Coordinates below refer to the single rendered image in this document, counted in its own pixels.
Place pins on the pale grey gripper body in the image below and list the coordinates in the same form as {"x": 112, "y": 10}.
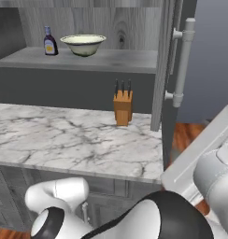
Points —
{"x": 187, "y": 168}

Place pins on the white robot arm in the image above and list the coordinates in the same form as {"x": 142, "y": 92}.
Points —
{"x": 66, "y": 224}

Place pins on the grey wooden cabinet door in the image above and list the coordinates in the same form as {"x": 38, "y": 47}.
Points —
{"x": 161, "y": 62}

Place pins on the grey wooden open cabinet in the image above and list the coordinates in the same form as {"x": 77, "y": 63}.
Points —
{"x": 88, "y": 60}

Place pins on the cream bowl with dark rim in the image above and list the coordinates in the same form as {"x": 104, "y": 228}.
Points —
{"x": 83, "y": 45}

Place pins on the grey base cabinets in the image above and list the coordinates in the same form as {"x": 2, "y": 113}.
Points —
{"x": 112, "y": 193}

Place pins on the wooden knife block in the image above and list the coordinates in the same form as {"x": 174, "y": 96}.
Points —
{"x": 122, "y": 110}

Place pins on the dark purple sauce bottle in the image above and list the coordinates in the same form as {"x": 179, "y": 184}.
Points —
{"x": 50, "y": 46}

